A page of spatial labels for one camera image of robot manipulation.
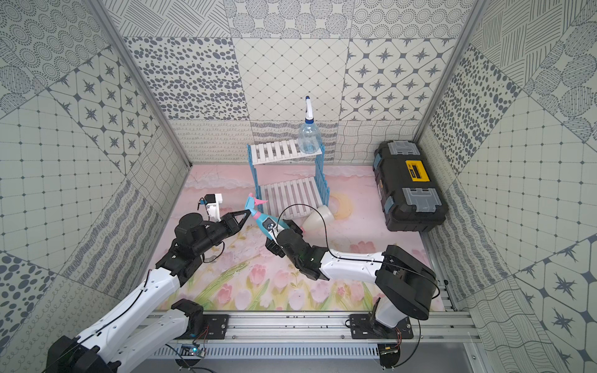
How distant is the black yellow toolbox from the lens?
86cm

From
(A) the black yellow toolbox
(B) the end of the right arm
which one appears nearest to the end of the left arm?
(B) the end of the right arm

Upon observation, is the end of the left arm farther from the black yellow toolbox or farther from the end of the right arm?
the black yellow toolbox
